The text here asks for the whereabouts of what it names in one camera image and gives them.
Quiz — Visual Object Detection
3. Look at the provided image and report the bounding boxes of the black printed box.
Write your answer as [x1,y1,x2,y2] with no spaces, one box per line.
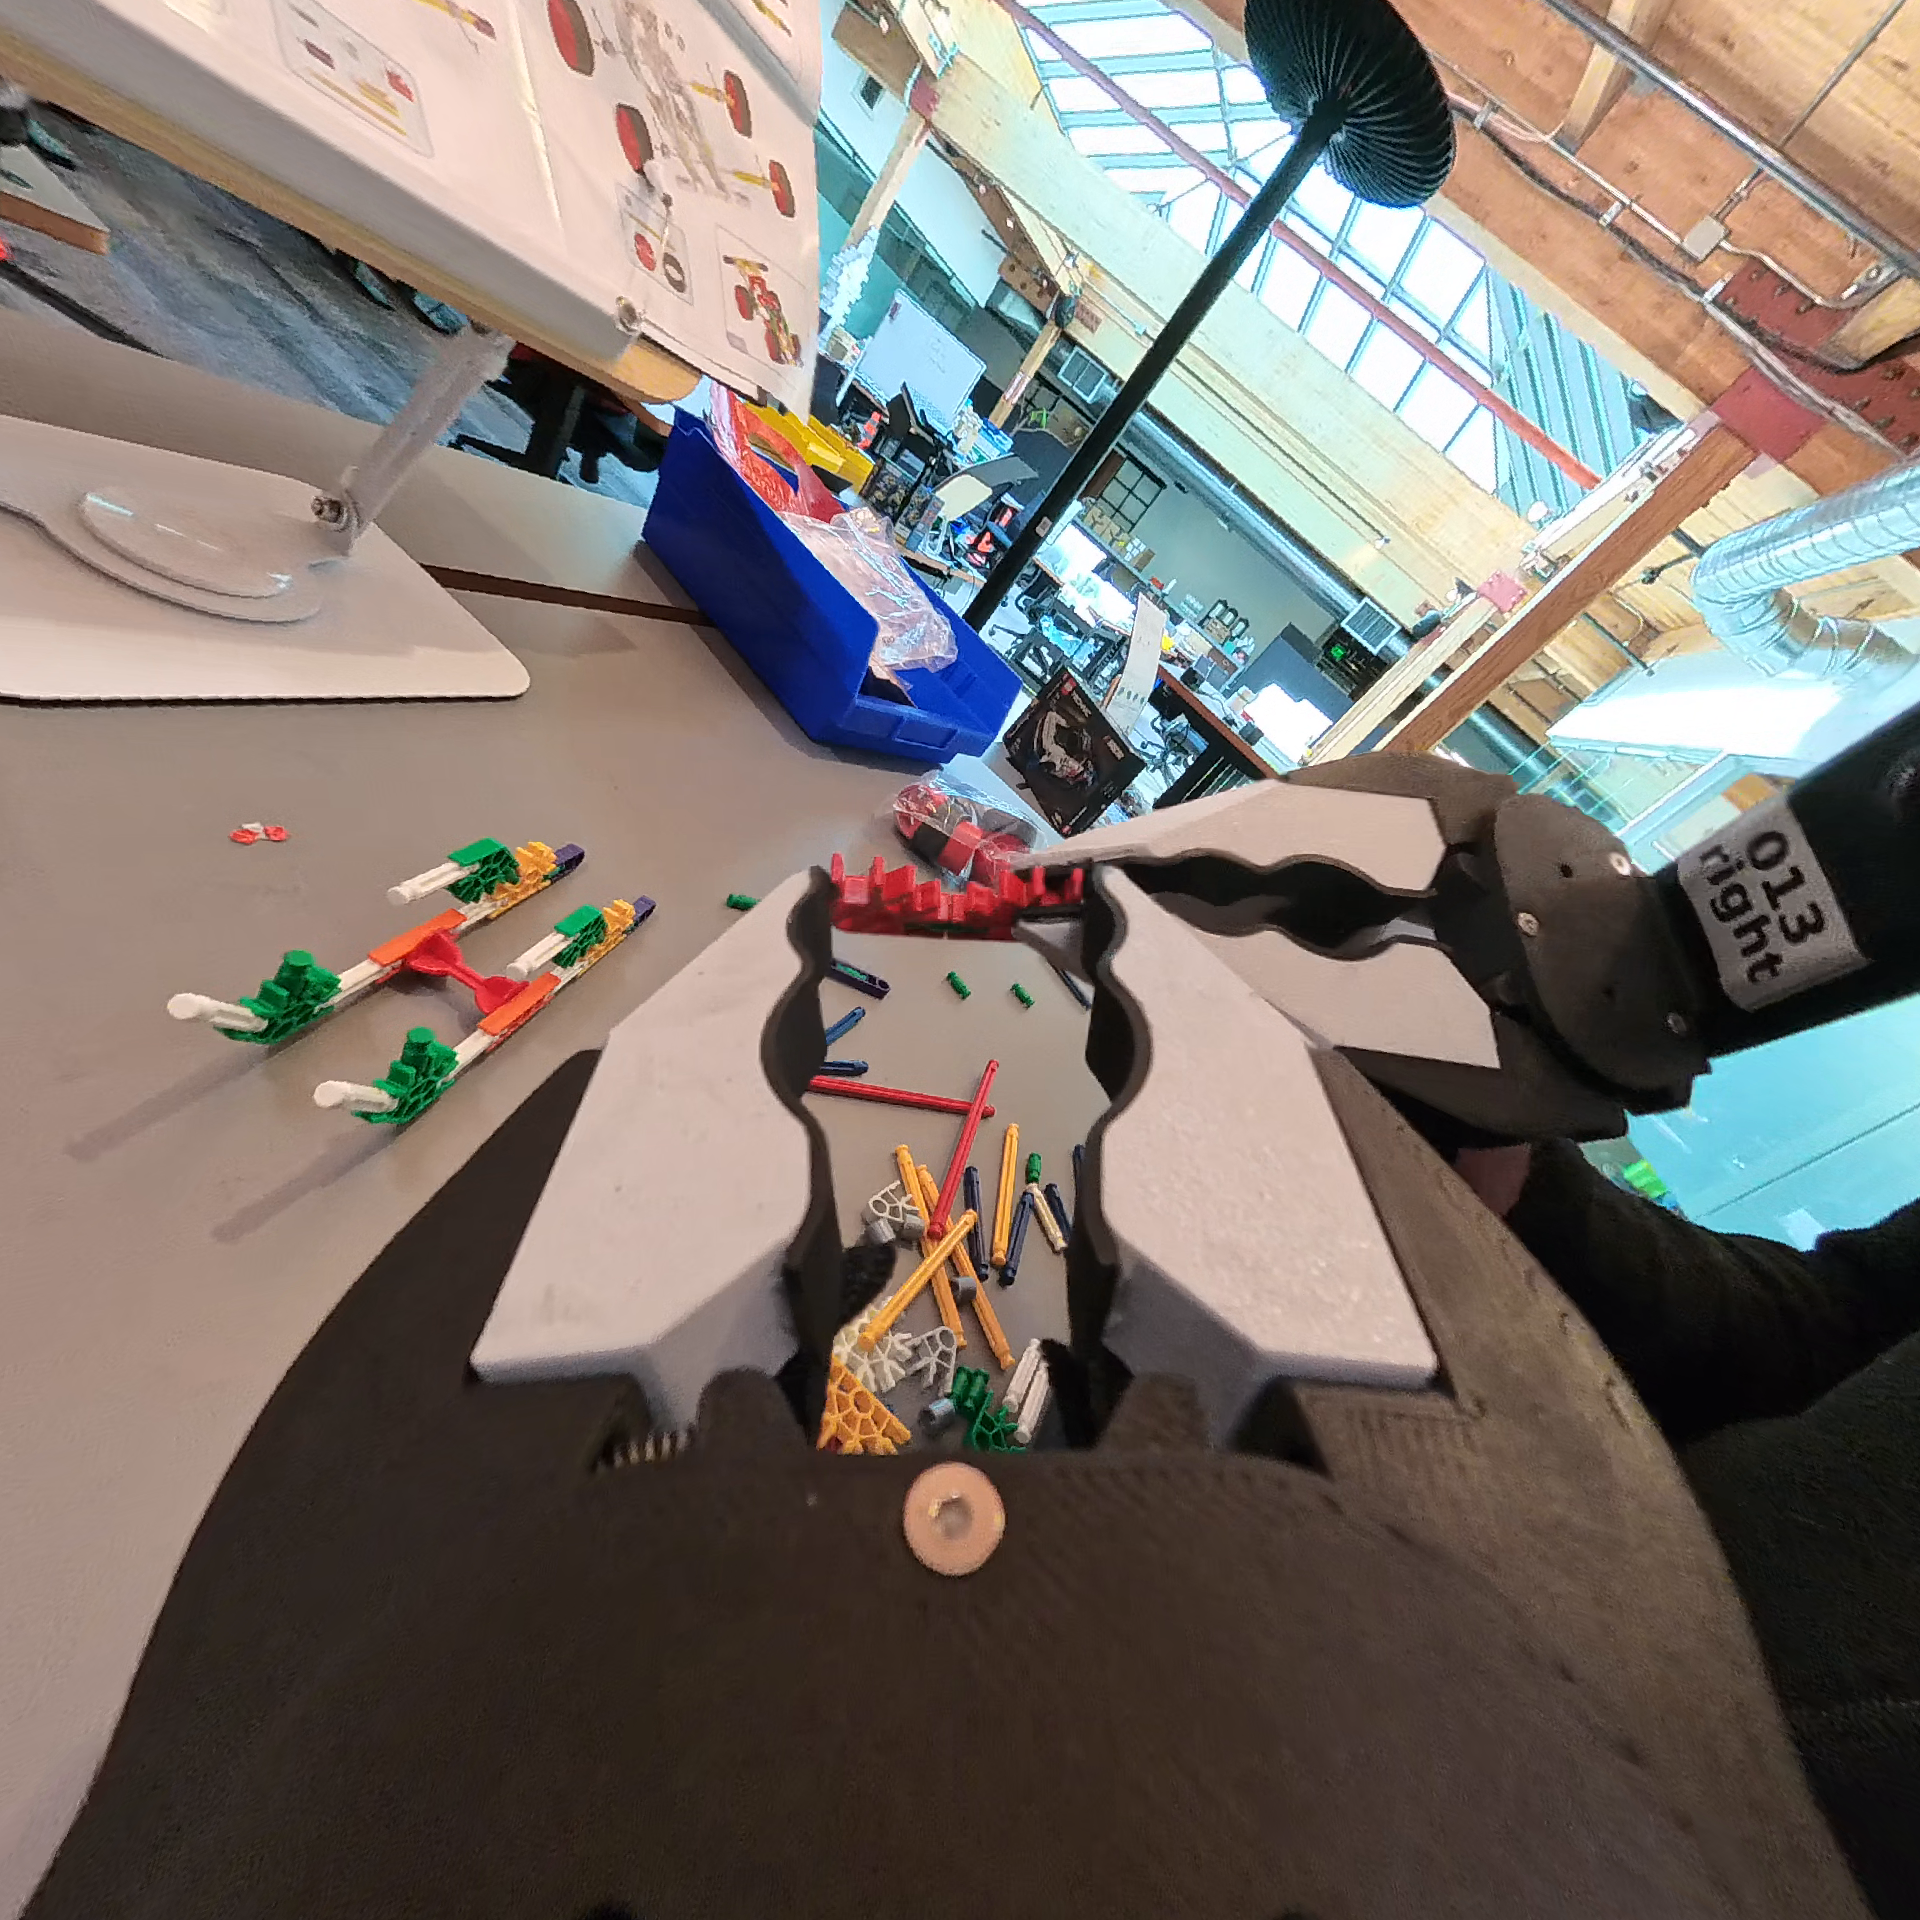
[1001,670,1153,837]

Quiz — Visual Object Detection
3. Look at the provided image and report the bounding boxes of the person's right forearm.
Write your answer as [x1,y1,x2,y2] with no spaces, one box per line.
[1500,1141,1920,1443]

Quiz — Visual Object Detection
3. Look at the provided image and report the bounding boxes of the white board on stand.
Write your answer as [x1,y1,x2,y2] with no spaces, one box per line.
[854,293,988,433]

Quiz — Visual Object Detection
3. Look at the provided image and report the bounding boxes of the red toy rod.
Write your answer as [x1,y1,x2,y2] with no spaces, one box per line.
[927,1060,1001,1242]
[809,1074,977,1121]

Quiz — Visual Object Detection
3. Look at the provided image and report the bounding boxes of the silver air duct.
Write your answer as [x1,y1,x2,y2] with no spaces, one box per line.
[1691,457,1920,683]

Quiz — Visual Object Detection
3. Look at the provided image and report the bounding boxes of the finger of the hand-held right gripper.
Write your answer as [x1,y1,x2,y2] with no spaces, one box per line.
[1018,885,1505,1073]
[1036,779,1451,905]

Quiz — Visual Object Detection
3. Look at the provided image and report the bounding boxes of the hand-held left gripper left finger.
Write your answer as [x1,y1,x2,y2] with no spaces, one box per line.
[469,866,845,1437]

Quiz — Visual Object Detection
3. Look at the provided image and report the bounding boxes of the clear bag with orange label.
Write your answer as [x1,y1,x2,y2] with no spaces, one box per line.
[703,382,963,700]

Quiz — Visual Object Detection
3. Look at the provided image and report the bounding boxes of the white printed paper sheet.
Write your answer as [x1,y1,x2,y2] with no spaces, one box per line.
[150,0,828,406]

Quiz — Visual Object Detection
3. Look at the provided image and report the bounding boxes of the black pole with round top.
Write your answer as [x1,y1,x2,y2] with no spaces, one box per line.
[961,0,1455,634]

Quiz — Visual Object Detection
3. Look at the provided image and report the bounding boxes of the white snowflake toy connector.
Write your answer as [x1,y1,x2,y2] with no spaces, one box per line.
[831,1319,963,1394]

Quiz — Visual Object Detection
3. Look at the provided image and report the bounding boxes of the clear bag of red wheels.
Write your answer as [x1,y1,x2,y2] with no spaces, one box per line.
[891,773,1052,886]

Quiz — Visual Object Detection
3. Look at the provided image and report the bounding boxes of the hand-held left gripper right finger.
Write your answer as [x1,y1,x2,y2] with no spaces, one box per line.
[1068,866,1443,1452]

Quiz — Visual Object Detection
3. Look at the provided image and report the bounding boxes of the yellow toy connector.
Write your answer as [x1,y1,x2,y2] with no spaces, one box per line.
[815,1343,911,1454]

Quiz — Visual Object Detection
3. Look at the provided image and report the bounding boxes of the blue plastic bin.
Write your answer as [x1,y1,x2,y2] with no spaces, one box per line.
[642,404,1023,758]

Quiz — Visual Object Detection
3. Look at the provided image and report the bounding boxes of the yellow plastic bins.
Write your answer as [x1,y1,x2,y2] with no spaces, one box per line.
[746,398,876,492]

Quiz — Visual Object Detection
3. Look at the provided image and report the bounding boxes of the toy rail assembly with spool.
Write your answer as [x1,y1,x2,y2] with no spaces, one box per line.
[165,837,587,1047]

